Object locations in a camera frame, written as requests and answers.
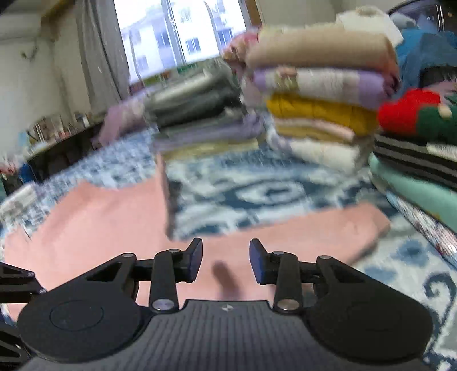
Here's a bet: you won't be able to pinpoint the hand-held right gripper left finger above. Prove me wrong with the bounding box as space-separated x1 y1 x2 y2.
86 238 203 314

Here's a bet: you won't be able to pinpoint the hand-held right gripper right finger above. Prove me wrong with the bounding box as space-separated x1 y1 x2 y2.
249 238 361 315

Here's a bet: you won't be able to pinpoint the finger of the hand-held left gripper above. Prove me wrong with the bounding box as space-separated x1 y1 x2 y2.
0 323 31 364
0 262 47 305

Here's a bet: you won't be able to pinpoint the pink sweatshirt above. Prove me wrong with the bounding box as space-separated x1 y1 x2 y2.
0 155 392 314

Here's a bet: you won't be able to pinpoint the dark grey folded clothes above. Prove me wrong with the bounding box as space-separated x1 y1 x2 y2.
144 67 244 130

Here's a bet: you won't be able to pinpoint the blue patterned bed sheet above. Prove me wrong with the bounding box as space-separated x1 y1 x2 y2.
0 126 457 371

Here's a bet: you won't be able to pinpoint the pale yellow folded cloth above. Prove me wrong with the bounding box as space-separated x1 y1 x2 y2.
160 138 261 162

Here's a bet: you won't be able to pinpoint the lavender folded cloth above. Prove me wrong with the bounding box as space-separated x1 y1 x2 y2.
153 113 265 152

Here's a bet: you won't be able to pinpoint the white fluffy folded garment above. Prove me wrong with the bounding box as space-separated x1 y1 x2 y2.
282 137 366 175

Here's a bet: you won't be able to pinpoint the pale pink folded garment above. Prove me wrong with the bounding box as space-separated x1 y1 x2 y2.
274 118 358 144

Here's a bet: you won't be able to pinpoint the cluttered desk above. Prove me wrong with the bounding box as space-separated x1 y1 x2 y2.
26 112 108 183

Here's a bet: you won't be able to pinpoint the purple floral pillow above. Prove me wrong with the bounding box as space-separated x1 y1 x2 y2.
97 98 151 144

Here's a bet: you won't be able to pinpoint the yellow folded garment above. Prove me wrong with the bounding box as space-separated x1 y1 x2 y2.
266 93 380 138

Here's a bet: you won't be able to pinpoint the mint green folded garment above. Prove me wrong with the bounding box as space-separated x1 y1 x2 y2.
368 153 457 234

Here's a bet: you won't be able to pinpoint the colourful floral quilt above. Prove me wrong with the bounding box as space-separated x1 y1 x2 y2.
386 193 457 266

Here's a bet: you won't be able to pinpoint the black white striped garment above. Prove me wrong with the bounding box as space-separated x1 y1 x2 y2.
372 134 457 190

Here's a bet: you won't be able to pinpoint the lavender white striped folded garment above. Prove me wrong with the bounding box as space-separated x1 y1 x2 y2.
253 66 398 108

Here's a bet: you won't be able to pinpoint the red green knit garment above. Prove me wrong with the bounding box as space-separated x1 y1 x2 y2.
378 88 457 143

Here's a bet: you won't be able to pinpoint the pink floral cloth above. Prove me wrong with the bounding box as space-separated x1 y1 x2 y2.
221 29 262 69

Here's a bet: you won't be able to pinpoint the beige folded garment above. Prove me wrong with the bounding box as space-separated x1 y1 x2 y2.
246 26 399 78

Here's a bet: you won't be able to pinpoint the window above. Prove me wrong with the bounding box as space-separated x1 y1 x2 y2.
113 0 255 85

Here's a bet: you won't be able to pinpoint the grey curtain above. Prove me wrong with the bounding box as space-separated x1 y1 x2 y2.
74 0 131 105

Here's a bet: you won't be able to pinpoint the blue cloth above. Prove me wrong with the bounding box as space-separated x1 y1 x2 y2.
394 28 457 102

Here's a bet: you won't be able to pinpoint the white cloth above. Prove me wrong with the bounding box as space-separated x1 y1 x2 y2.
336 5 405 48

